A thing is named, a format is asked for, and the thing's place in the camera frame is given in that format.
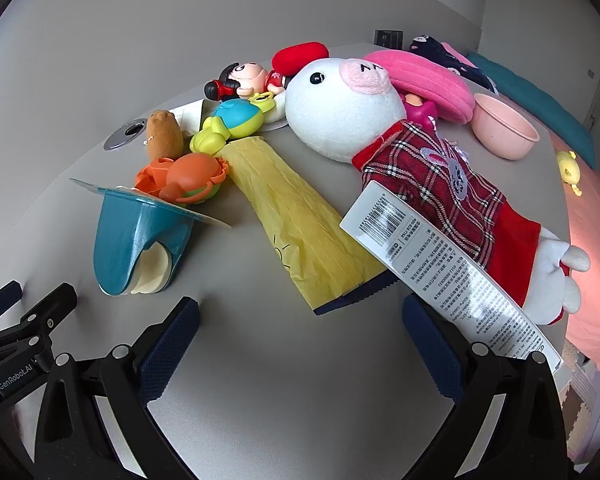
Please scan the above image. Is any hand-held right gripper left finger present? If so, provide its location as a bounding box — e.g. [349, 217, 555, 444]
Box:
[32, 296, 216, 480]

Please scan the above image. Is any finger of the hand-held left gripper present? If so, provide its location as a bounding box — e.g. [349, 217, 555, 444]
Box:
[0, 282, 78, 372]
[0, 281, 23, 336]

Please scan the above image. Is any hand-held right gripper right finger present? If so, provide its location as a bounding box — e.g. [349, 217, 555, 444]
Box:
[401, 294, 571, 480]

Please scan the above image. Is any white printed package box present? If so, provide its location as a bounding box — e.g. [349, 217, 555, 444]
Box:
[340, 181, 566, 378]

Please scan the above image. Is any teal plastic blister package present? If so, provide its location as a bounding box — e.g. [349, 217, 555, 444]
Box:
[70, 178, 233, 297]

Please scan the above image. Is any orange plastic toy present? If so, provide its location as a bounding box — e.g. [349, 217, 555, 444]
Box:
[135, 154, 229, 205]

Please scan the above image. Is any yellow paper bag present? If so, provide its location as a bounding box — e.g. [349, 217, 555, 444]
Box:
[222, 137, 396, 317]

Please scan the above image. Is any brown plush toy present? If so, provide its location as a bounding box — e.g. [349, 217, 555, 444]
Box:
[145, 110, 184, 161]

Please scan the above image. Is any yellow plush toy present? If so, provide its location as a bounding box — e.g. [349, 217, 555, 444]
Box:
[555, 150, 583, 196]

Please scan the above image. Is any pink bowl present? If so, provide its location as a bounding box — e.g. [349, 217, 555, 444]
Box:
[471, 93, 541, 161]

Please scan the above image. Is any magenta plastic toy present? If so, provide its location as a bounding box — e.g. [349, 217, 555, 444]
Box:
[399, 92, 438, 131]

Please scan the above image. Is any crumpled white carton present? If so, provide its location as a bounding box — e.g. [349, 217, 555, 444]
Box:
[172, 100, 218, 131]

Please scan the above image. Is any green and blue frog toy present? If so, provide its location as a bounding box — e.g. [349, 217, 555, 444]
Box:
[190, 94, 276, 155]

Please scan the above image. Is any white pig plush toy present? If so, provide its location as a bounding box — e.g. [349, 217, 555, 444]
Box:
[284, 56, 592, 328]

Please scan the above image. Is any pink macaron cushion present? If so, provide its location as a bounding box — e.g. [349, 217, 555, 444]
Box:
[364, 50, 475, 123]

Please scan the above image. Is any teal pillow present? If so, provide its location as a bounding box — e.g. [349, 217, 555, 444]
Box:
[467, 51, 596, 168]

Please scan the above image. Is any cartoon girl figure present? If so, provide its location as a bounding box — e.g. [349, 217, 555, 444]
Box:
[203, 60, 293, 102]

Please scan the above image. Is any dark patterned cloth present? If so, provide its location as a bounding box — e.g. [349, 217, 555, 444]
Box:
[409, 35, 501, 93]

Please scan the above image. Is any pink cloth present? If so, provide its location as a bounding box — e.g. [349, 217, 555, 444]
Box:
[442, 42, 476, 68]

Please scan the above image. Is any red plush cushion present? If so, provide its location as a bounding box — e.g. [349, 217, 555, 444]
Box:
[272, 42, 329, 75]

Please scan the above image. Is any silver cable grommet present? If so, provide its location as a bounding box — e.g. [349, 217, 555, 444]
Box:
[104, 119, 148, 151]

